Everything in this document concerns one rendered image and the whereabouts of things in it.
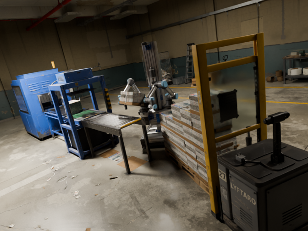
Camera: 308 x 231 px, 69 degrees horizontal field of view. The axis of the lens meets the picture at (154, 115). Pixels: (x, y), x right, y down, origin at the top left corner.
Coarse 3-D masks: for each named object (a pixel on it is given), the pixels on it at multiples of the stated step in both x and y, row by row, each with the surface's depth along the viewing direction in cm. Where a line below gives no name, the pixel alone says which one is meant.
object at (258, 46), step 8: (256, 40) 212; (256, 48) 222; (264, 72) 222; (264, 80) 224; (264, 88) 227; (264, 96) 229; (264, 104) 231; (264, 112) 233; (264, 128) 238; (264, 136) 240
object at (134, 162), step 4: (132, 156) 430; (128, 160) 416; (132, 160) 413; (136, 160) 410; (140, 160) 407; (144, 160) 405; (116, 164) 410; (120, 164) 408; (124, 164) 405; (132, 164) 399; (136, 164) 397; (140, 164) 394; (132, 168) 385; (136, 168) 382
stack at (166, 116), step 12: (168, 120) 352; (168, 132) 365; (180, 132) 320; (192, 132) 284; (168, 144) 383; (180, 144) 332; (168, 156) 398; (180, 156) 346; (192, 156) 302; (180, 168) 357; (192, 168) 312
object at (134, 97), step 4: (128, 92) 387; (132, 92) 379; (128, 96) 387; (132, 96) 378; (136, 96) 384; (140, 96) 390; (144, 96) 397; (128, 100) 388; (132, 100) 379; (136, 100) 384; (140, 100) 390; (128, 104) 386
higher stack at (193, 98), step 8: (192, 96) 259; (192, 104) 264; (192, 120) 273; (200, 128) 261; (200, 136) 266; (200, 144) 270; (216, 144) 263; (224, 144) 267; (200, 152) 277; (216, 152) 265; (224, 152) 269; (200, 160) 284; (200, 168) 288; (200, 184) 301; (208, 192) 285
